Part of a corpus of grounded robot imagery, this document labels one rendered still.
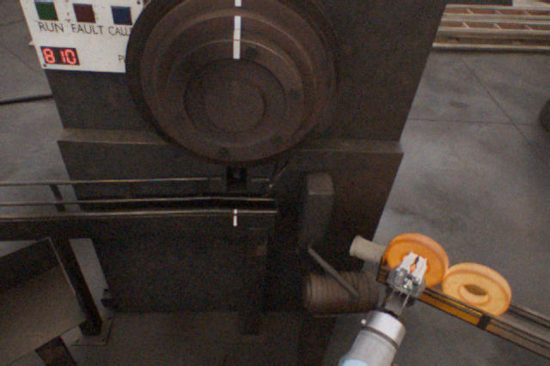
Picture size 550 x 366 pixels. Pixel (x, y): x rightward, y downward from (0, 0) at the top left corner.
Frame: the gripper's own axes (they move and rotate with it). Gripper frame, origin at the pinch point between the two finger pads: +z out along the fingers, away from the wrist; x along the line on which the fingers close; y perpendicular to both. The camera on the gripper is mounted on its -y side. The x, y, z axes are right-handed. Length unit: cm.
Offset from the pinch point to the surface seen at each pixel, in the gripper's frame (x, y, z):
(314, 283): 22.8, -17.7, -14.6
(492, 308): -20.8, -3.0, -2.8
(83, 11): 84, 52, -9
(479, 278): -14.4, 4.2, -0.7
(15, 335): 73, 5, -69
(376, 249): 10.5, -3.9, -1.9
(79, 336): 98, -56, -66
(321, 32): 35, 50, 10
